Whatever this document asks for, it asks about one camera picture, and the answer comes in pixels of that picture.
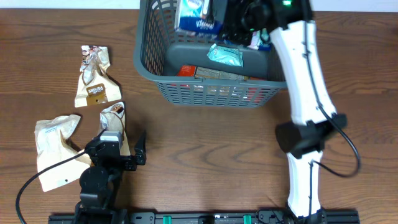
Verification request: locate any black cable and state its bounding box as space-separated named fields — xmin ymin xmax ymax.
xmin=15 ymin=150 xmax=91 ymax=224
xmin=303 ymin=18 xmax=362 ymax=215

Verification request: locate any orange pasta package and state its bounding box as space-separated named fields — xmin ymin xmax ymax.
xmin=170 ymin=64 xmax=265 ymax=103

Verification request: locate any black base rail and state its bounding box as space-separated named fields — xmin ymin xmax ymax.
xmin=48 ymin=209 xmax=361 ymax=224

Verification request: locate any rice pouch with brown trim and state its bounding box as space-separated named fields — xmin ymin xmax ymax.
xmin=99 ymin=101 xmax=131 ymax=156

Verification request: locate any blue tissue multipack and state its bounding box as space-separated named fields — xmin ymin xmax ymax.
xmin=174 ymin=0 xmax=272 ymax=52

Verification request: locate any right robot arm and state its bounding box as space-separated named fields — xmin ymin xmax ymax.
xmin=204 ymin=0 xmax=347 ymax=223

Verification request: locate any large plain beige pouch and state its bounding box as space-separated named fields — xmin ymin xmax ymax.
xmin=34 ymin=114 xmax=91 ymax=192

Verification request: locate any left black cable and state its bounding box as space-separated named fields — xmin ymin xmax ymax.
xmin=15 ymin=150 xmax=91 ymax=224

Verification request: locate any small light blue packet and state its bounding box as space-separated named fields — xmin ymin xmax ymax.
xmin=207 ymin=44 xmax=244 ymax=67

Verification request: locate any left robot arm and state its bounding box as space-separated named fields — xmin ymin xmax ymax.
xmin=72 ymin=130 xmax=146 ymax=224

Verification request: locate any PanTree beige pouch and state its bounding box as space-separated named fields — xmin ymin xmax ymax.
xmin=74 ymin=45 xmax=122 ymax=108

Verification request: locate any grey plastic basket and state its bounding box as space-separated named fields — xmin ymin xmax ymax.
xmin=134 ymin=1 xmax=287 ymax=108

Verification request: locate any right black cable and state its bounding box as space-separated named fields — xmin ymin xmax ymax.
xmin=303 ymin=18 xmax=362 ymax=215

